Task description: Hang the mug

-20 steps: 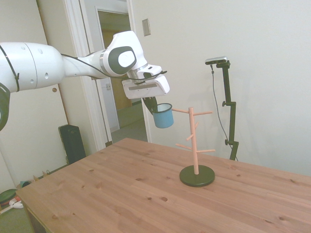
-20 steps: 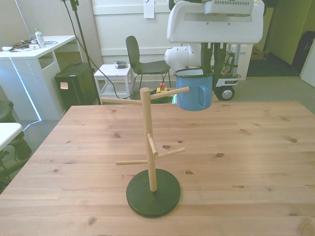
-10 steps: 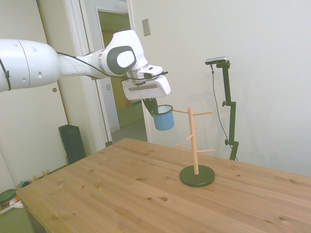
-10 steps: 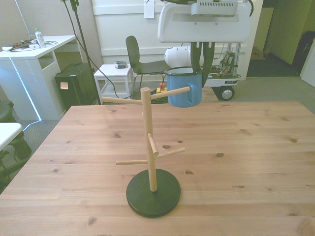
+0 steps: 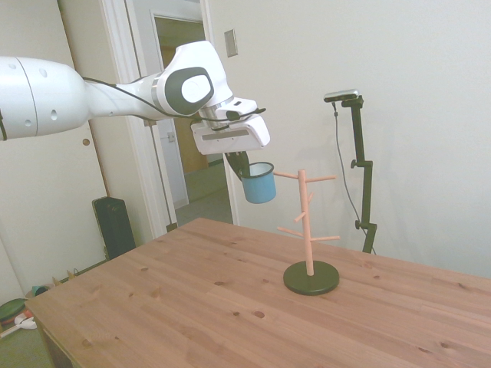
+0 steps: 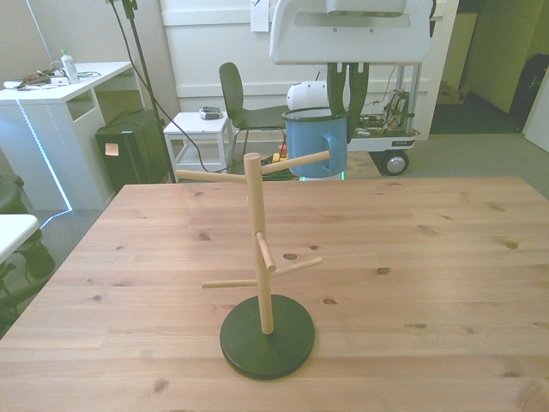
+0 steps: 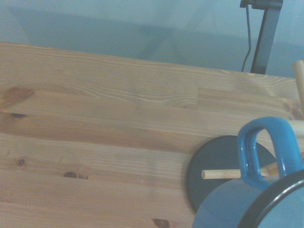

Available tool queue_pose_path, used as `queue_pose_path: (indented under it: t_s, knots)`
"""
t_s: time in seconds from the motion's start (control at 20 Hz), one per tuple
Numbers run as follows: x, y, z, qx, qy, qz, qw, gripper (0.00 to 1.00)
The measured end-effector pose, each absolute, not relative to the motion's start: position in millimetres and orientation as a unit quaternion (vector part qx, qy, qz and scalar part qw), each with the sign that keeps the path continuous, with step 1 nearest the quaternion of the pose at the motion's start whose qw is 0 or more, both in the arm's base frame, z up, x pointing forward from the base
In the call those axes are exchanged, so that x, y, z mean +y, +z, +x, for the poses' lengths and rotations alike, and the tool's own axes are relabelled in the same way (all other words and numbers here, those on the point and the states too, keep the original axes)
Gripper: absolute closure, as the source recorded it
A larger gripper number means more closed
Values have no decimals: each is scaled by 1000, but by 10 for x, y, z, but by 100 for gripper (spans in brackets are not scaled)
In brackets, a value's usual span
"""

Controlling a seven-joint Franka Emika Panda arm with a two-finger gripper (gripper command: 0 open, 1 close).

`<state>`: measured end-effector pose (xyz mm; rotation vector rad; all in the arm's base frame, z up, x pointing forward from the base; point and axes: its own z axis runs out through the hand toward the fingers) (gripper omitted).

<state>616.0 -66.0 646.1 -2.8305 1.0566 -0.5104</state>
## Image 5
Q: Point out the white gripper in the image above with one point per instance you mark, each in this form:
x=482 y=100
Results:
x=230 y=148

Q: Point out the blue enamel mug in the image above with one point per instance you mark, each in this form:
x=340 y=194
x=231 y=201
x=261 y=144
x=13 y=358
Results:
x=261 y=189

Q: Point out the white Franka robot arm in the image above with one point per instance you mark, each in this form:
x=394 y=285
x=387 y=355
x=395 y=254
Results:
x=38 y=96

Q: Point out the wooden mug tree black base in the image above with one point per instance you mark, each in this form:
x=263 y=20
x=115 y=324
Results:
x=310 y=283

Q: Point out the black upright case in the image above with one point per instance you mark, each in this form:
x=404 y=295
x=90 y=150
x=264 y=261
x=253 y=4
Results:
x=115 y=230

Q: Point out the round door knob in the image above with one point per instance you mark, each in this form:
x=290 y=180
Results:
x=86 y=142

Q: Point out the teal floor item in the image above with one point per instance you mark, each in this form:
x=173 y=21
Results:
x=38 y=290

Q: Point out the white floor item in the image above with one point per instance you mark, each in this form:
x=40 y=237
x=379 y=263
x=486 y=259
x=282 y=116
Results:
x=27 y=324

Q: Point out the green round plate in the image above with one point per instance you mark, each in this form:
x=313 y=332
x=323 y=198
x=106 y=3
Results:
x=11 y=309

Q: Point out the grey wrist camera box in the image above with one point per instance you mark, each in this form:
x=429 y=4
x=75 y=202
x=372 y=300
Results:
x=224 y=135

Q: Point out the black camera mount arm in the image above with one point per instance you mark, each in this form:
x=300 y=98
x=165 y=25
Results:
x=345 y=180
x=366 y=191

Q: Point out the grey wall switch plate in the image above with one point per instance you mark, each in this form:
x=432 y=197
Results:
x=231 y=43

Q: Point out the grey stereo camera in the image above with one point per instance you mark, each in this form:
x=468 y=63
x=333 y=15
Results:
x=342 y=96

